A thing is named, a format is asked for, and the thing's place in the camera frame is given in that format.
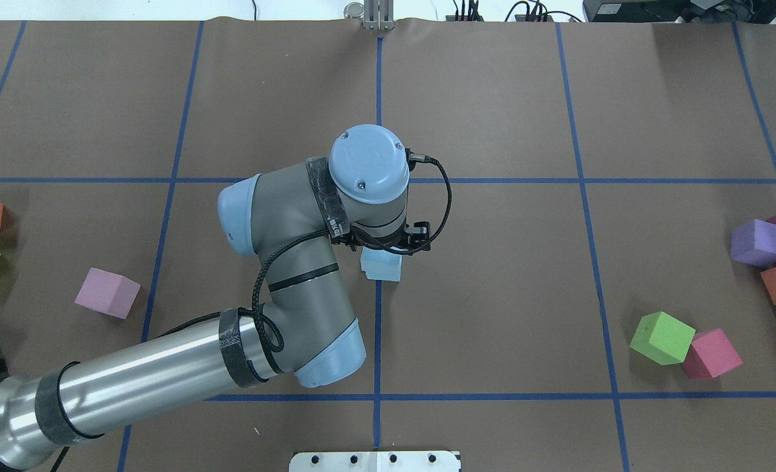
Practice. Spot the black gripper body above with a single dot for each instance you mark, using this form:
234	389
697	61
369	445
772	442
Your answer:
419	235

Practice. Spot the light blue foam block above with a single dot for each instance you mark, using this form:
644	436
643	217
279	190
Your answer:
388	272
370	254

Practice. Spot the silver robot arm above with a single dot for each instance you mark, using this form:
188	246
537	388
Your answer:
291	310

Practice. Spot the small metal cylinder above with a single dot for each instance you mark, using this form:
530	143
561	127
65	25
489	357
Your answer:
354	10

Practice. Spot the black power strip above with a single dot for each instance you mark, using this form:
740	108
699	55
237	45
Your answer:
517	11

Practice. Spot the lilac pink foam block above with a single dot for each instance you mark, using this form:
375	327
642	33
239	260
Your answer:
108	293

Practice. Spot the magenta foam block beside green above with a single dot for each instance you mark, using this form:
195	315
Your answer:
710	355

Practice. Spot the purple foam block right side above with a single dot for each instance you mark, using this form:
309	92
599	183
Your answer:
754	243

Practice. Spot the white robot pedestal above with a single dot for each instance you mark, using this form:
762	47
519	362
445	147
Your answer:
407	460

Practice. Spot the aluminium frame post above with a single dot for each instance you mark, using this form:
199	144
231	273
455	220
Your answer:
378	15

